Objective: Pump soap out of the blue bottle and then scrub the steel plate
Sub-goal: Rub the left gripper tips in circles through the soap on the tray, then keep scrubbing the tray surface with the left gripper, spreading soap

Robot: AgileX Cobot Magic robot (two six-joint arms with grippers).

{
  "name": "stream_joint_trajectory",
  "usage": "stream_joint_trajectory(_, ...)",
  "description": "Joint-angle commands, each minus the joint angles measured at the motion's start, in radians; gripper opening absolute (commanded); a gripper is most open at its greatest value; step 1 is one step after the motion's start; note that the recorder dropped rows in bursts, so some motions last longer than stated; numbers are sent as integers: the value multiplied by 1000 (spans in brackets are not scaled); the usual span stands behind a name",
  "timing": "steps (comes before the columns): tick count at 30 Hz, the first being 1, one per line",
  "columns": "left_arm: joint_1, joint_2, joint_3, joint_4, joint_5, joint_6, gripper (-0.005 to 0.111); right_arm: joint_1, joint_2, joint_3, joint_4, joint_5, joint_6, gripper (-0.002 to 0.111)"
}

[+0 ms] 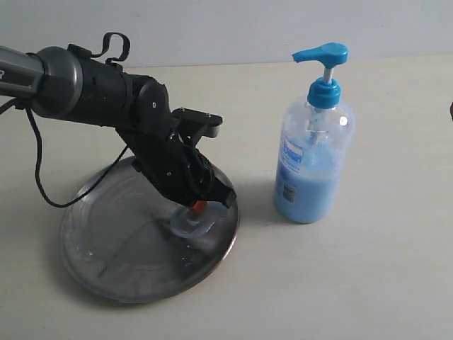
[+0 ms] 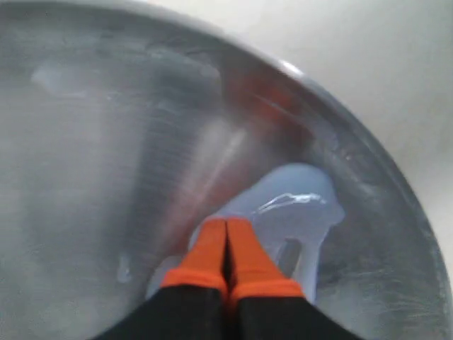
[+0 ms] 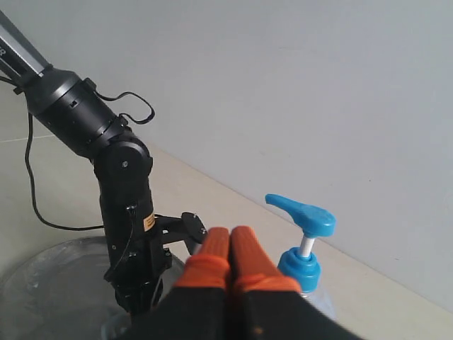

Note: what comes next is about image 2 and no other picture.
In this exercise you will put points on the left gripper orange-tipped right finger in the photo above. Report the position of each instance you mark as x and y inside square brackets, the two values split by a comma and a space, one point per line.
[266, 304]

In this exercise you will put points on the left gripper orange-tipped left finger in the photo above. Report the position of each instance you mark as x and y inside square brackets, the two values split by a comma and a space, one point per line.
[190, 301]

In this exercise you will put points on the blue soap blob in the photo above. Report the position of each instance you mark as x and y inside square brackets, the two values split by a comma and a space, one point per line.
[291, 210]

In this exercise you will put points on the round metal plate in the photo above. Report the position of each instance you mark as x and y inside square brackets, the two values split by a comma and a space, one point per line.
[124, 125]

